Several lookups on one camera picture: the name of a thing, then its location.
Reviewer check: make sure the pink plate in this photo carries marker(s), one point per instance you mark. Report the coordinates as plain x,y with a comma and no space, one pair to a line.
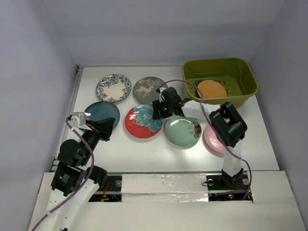
212,141

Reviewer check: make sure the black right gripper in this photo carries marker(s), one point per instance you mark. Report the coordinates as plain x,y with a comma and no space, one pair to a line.
157,105

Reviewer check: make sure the olive green plastic bin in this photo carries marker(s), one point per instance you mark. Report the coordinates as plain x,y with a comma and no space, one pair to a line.
234,74

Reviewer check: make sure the red plate with teal flower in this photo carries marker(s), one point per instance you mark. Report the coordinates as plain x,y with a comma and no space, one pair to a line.
139,122

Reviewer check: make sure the woven bamboo round tray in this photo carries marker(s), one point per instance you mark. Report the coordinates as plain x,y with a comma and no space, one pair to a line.
210,89

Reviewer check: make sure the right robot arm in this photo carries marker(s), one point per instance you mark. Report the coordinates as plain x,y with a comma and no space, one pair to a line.
227,124

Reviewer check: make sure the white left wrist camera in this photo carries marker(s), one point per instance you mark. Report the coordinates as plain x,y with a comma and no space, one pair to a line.
78,120

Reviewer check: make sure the grey deer plate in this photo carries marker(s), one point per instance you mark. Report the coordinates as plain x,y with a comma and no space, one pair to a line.
144,90

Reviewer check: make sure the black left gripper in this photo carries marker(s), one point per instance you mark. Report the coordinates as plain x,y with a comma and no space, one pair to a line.
104,126

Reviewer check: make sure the dark teal blossom plate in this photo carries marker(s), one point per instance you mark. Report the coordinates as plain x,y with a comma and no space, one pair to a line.
103,110

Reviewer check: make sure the blue floral white plate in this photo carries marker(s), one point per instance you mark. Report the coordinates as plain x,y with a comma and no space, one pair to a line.
113,88

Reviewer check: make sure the mint green flower plate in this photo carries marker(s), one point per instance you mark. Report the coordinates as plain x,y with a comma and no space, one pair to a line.
183,131

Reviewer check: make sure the white foil-covered base panel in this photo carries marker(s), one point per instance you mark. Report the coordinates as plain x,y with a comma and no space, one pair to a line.
163,188

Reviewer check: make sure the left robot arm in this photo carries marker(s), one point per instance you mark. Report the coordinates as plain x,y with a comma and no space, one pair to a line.
76,178

